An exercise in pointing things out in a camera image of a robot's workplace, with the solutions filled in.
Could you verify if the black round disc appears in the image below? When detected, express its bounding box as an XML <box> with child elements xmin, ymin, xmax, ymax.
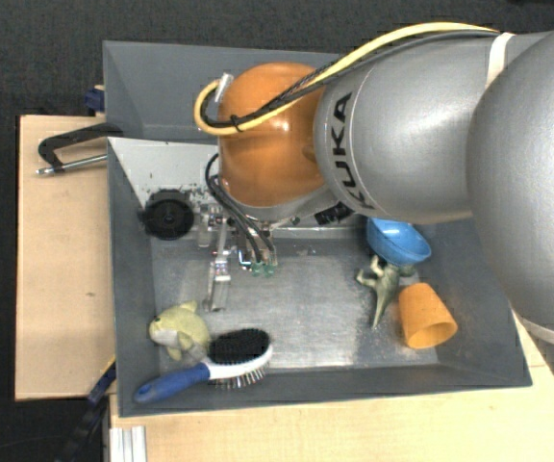
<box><xmin>138</xmin><ymin>188</ymin><xmax>196</xmax><ymax>243</ymax></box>

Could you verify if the orange plastic cup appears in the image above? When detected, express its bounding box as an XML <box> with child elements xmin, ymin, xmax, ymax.
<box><xmin>396</xmin><ymin>281</ymin><xmax>460</xmax><ymax>351</ymax></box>

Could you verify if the yellow-green plush toy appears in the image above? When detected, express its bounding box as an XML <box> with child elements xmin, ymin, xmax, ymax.
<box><xmin>147</xmin><ymin>299</ymin><xmax>213</xmax><ymax>363</ymax></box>

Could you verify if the black cylinder on white bracket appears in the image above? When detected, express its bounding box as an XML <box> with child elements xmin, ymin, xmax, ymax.
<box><xmin>313</xmin><ymin>201</ymin><xmax>357</xmax><ymax>227</ymax></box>

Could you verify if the blue and white brush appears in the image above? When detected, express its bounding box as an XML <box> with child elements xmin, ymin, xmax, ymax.
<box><xmin>133</xmin><ymin>327</ymin><xmax>275</xmax><ymax>405</ymax></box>

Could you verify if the blue plastic bowl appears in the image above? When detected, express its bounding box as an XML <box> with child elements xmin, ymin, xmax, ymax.
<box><xmin>365</xmin><ymin>216</ymin><xmax>433</xmax><ymax>267</ymax></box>

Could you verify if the pale brown cardboard board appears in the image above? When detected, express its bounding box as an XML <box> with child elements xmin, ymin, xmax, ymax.
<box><xmin>14</xmin><ymin>114</ymin><xmax>117</xmax><ymax>401</ymax></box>

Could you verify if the grey metal bin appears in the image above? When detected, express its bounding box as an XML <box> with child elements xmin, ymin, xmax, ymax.
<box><xmin>101</xmin><ymin>39</ymin><xmax>534</xmax><ymax>419</ymax></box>

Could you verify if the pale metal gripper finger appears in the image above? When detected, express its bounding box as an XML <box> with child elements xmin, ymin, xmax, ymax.
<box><xmin>195</xmin><ymin>203</ymin><xmax>229</xmax><ymax>250</ymax></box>
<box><xmin>203</xmin><ymin>257</ymin><xmax>233</xmax><ymax>314</ymax></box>

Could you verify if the green toy dinosaur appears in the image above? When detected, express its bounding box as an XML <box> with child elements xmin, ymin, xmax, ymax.
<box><xmin>355</xmin><ymin>254</ymin><xmax>418</xmax><ymax>332</ymax></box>

